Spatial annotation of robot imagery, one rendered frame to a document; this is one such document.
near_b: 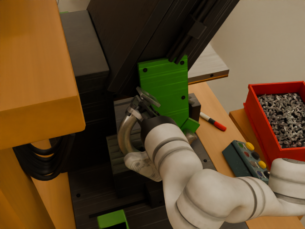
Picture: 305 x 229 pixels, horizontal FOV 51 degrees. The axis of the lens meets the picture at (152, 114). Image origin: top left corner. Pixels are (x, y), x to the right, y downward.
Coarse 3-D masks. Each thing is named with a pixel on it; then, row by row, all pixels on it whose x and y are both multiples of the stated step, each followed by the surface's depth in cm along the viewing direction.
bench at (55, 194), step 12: (36, 144) 104; (48, 144) 104; (48, 156) 101; (36, 180) 95; (60, 180) 95; (48, 192) 92; (60, 192) 92; (48, 204) 89; (60, 204) 89; (72, 204) 89; (60, 216) 87; (72, 216) 87; (60, 228) 84; (72, 228) 84
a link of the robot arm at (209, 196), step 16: (192, 176) 44; (208, 176) 43; (224, 176) 45; (192, 192) 43; (208, 192) 41; (224, 192) 42; (240, 192) 45; (192, 208) 42; (208, 208) 41; (224, 208) 42; (240, 208) 47; (208, 224) 42
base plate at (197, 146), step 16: (192, 144) 102; (208, 160) 97; (80, 176) 93; (96, 176) 93; (112, 176) 93; (80, 192) 90; (96, 192) 90; (112, 192) 90; (144, 192) 90; (80, 208) 86; (96, 208) 86; (112, 208) 86; (128, 208) 86; (144, 208) 86; (160, 208) 86; (80, 224) 83; (96, 224) 83; (128, 224) 83; (144, 224) 83; (160, 224) 83; (224, 224) 83; (240, 224) 83
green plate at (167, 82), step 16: (144, 64) 70; (160, 64) 71; (176, 64) 72; (144, 80) 71; (160, 80) 73; (176, 80) 74; (160, 96) 75; (176, 96) 76; (160, 112) 77; (176, 112) 78
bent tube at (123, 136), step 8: (136, 88) 72; (144, 96) 69; (152, 96) 73; (128, 120) 71; (136, 120) 72; (120, 128) 73; (128, 128) 72; (120, 136) 73; (128, 136) 73; (120, 144) 74; (128, 144) 74; (128, 152) 75
